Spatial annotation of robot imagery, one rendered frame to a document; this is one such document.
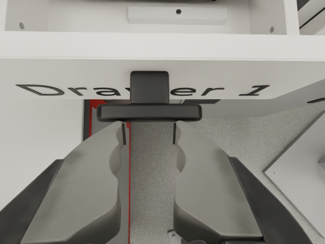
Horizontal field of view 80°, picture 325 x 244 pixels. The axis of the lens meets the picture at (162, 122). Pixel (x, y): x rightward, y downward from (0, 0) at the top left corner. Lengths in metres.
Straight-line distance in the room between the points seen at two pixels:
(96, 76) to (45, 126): 0.18
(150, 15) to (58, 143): 0.21
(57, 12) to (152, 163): 0.88
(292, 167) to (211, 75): 1.11
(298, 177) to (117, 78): 1.18
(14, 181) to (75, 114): 0.12
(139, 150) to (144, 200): 0.25
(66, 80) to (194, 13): 0.15
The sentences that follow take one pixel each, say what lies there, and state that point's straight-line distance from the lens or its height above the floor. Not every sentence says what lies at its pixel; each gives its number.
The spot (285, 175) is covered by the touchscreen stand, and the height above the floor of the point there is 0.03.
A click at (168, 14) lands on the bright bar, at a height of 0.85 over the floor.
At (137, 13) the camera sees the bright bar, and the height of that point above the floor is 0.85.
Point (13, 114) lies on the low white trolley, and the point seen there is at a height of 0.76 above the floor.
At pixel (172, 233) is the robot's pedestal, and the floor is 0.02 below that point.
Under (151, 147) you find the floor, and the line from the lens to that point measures 1.04.
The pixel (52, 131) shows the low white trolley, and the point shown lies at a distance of 0.32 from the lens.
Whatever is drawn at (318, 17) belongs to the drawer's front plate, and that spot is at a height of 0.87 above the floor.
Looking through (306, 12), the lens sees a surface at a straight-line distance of 0.27.
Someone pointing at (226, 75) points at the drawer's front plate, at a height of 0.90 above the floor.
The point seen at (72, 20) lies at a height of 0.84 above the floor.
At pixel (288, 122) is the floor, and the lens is 1.28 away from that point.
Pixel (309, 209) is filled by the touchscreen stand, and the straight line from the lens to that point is 1.33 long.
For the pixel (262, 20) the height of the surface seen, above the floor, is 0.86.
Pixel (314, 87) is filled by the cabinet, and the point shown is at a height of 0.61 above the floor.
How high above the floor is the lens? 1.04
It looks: 83 degrees down
